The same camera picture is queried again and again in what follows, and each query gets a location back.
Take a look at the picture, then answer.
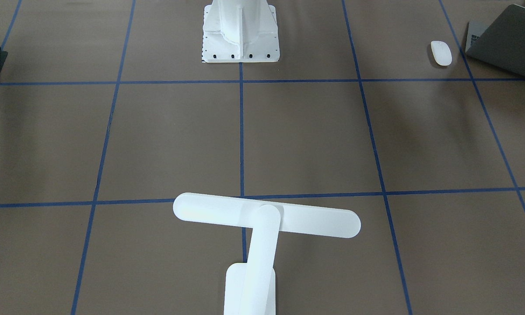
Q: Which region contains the white computer mouse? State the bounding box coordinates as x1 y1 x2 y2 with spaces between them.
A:
430 41 452 67

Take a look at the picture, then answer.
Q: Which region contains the grey laptop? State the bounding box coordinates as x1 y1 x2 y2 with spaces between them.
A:
465 4 525 77

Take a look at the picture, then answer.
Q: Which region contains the white camera pillar base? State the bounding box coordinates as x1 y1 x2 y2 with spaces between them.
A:
201 0 280 63

